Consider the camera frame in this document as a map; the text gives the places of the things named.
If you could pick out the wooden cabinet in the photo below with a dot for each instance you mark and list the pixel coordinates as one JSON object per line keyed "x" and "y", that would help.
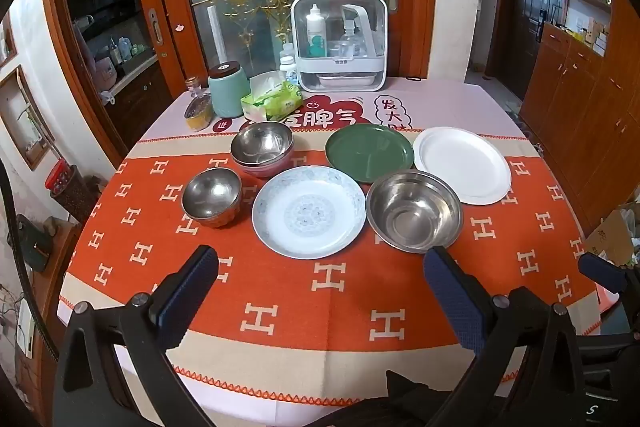
{"x": 575, "y": 82}

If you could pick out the blue patterned white plate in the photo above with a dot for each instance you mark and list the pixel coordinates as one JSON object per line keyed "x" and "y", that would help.
{"x": 309, "y": 212}

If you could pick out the wooden wall niche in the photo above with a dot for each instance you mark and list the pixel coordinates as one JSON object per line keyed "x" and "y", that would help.
{"x": 27, "y": 122}
{"x": 6, "y": 42}

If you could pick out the dark woven basket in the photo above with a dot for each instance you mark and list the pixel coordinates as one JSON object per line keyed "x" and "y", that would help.
{"x": 80, "y": 202}

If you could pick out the green plate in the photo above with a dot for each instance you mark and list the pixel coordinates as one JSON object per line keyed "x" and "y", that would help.
{"x": 370, "y": 152}

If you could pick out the white pill bottle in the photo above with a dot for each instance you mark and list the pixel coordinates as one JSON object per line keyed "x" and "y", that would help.
{"x": 288, "y": 69}

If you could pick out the white lotion bottle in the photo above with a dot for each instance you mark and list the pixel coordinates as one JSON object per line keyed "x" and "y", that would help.
{"x": 315, "y": 27}

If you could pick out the pink steel bowl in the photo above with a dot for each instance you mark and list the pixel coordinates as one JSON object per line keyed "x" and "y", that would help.
{"x": 260, "y": 142}

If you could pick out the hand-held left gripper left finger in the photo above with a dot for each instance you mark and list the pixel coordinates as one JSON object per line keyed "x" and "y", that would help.
{"x": 190, "y": 289}

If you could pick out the green tissue pack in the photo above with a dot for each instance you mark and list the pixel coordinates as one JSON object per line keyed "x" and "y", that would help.
{"x": 272, "y": 102}

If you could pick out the small steel bowl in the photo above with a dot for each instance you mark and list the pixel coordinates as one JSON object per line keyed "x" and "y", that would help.
{"x": 210, "y": 192}

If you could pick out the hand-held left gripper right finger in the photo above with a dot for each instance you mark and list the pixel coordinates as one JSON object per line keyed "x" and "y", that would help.
{"x": 455, "y": 302}

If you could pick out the orange patterned tablecloth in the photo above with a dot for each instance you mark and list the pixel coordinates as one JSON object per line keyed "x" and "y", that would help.
{"x": 300, "y": 297}

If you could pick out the mint green canister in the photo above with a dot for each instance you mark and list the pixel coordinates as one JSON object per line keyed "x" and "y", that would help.
{"x": 227, "y": 92}

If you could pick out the dark entrance door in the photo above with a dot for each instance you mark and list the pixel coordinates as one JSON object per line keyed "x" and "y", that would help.
{"x": 522, "y": 7}

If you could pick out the red lidded container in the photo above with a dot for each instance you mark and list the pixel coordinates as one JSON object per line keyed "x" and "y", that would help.
{"x": 57, "y": 174}

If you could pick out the white storage box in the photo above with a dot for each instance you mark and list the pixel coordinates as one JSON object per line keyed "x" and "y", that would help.
{"x": 340, "y": 72}

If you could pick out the pale printed table cover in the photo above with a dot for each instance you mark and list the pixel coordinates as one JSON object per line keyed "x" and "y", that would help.
{"x": 450, "y": 99}

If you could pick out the plain white plate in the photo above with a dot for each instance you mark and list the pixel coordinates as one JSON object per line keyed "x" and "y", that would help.
{"x": 462, "y": 164}

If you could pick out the large steel bowl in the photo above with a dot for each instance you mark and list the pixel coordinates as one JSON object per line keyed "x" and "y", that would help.
{"x": 415, "y": 207}

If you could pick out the clear spray bottle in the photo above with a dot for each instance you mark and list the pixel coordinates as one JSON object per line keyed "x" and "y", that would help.
{"x": 348, "y": 39}

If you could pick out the cardboard box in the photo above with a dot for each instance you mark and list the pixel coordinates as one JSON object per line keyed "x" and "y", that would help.
{"x": 612, "y": 232}

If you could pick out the small glass jar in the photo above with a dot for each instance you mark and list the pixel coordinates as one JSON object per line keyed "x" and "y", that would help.
{"x": 192, "y": 85}

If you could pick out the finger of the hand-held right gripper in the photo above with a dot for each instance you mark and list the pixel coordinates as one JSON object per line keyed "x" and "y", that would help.
{"x": 602, "y": 272}

